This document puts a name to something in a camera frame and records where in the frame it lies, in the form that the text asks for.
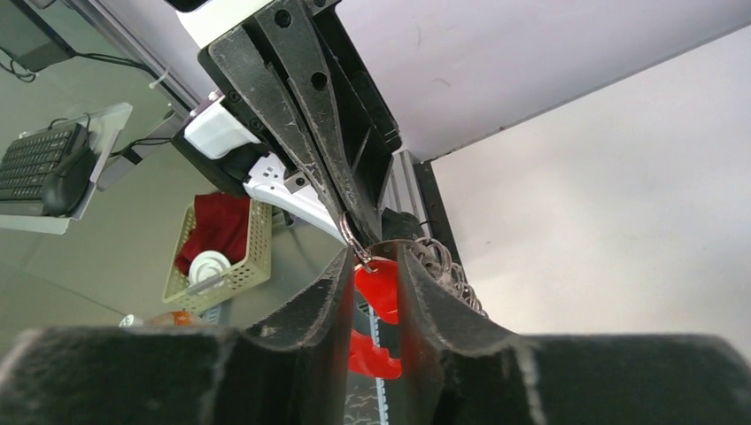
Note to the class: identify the key with red tag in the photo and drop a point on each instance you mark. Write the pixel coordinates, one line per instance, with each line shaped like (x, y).
(375, 278)

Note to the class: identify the red cloth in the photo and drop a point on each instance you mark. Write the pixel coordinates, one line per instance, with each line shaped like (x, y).
(222, 223)

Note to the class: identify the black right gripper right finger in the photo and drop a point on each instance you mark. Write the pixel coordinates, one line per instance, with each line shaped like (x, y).
(461, 368)

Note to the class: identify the black computer keyboard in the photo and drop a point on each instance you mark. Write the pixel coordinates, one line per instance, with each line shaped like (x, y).
(28, 160)

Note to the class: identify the white round lid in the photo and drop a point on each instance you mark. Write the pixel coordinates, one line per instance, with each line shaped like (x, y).
(207, 271)

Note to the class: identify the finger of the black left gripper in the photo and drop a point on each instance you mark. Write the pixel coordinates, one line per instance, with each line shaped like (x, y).
(378, 130)
(297, 82)

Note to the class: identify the grey keyboard tray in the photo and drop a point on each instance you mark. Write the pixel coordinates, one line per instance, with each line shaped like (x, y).
(104, 126)

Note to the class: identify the orange labelled bottle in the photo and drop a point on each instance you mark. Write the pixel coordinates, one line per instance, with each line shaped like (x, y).
(170, 319)

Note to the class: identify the black computer mouse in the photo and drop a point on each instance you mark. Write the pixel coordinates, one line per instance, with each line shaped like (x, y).
(66, 185)

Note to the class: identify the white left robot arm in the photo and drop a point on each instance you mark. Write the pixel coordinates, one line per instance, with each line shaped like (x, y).
(225, 141)

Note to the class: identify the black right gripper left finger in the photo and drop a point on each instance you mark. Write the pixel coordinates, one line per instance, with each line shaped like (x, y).
(288, 368)

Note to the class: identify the beige perforated basket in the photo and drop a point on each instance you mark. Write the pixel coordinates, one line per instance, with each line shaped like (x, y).
(249, 272)

